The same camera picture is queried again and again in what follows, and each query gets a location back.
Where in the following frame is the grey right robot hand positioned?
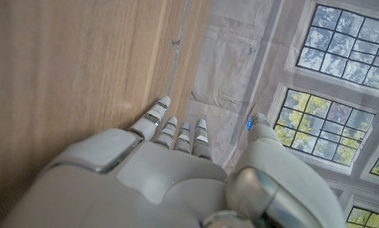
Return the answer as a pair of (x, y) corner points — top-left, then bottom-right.
(0, 96), (347, 228)

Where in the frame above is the printed window backdrop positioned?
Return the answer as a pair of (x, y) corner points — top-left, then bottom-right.
(186, 0), (379, 228)

